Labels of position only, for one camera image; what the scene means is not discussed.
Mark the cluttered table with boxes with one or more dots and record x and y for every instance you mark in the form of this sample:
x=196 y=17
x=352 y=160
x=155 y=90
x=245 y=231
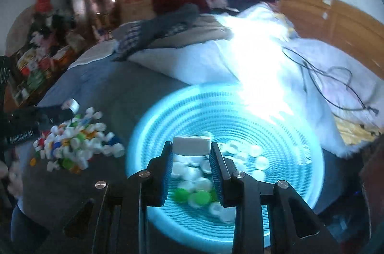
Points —
x=45 y=56

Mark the white hanging switch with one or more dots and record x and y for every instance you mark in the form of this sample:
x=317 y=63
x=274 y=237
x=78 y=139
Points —
x=324 y=15

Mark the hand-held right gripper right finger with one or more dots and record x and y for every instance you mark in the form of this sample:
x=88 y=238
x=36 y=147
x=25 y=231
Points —
x=216 y=179

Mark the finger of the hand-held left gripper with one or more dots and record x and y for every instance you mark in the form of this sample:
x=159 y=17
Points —
x=24 y=137
x=51 y=116

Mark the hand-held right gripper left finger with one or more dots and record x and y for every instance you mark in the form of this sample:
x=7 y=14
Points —
x=167 y=179

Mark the heap of mostly pale caps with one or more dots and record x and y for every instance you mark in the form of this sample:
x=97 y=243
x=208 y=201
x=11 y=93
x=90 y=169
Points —
x=246 y=158

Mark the white bottle cap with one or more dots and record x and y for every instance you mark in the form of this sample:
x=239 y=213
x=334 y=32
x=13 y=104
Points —
x=70 y=105
x=192 y=144

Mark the pile of colourful caps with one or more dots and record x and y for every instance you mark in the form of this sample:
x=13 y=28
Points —
x=75 y=146

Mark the grey-blue bed sheet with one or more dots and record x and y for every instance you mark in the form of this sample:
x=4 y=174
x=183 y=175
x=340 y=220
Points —
x=114 y=92

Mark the wooden headboard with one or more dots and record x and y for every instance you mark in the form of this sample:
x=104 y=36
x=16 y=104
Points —
x=345 y=29

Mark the yellow patterned sheet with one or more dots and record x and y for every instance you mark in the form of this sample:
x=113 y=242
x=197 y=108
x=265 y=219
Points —
x=357 y=129

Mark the blue perforated plastic basket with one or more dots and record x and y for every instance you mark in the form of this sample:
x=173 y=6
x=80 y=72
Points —
x=270 y=134

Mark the white duvet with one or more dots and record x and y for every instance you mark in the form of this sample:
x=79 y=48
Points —
x=228 y=62

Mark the person's leg in jeans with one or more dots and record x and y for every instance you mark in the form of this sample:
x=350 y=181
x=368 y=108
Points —
x=28 y=233

